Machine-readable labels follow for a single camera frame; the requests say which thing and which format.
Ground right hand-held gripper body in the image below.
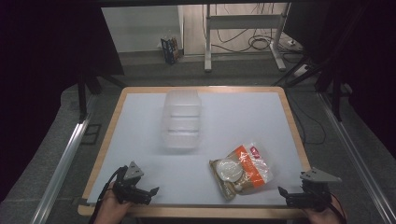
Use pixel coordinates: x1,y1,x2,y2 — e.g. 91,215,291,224
285,166,343,210

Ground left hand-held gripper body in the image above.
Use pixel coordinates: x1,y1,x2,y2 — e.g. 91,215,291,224
112,161,153,206

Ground person's right hand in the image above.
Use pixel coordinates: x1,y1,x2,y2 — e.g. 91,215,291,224
302,195,347,224

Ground person's left hand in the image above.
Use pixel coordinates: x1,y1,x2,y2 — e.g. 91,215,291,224
92,182,135,224

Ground orange and clear snack bag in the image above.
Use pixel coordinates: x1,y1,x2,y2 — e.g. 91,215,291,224
208,142,276,202

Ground clear plastic container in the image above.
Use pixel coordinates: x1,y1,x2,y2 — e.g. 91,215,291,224
161,89,204,151

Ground black stand legs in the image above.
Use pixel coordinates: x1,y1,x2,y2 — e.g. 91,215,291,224
76,69,128,124

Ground black tripod stand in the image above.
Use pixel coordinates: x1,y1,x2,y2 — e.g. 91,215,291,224
271,52,354,123

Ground dark carton on floor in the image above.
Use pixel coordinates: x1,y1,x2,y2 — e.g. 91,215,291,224
160,30,182,65

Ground white power strip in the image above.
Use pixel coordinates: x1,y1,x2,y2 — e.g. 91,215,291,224
286,38,304,51

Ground white board panel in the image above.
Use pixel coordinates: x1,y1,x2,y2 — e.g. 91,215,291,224
100,5,185,54

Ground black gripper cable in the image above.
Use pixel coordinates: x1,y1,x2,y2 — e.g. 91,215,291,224
89,165,129,224

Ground red gripper cable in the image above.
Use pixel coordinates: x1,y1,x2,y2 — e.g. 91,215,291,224
329,191,348,222

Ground aluminium rail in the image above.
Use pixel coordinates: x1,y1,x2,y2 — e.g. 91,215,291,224
318,91,396,224
30,94,98,224

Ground thin black floor cable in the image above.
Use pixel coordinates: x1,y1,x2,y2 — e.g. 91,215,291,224
285,89,327,146

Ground tangle of black floor cables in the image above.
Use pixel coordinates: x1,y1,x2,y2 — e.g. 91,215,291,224
211,3,292,54

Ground white metal desk frame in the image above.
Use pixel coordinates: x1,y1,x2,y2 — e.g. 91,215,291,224
203,3,291,73

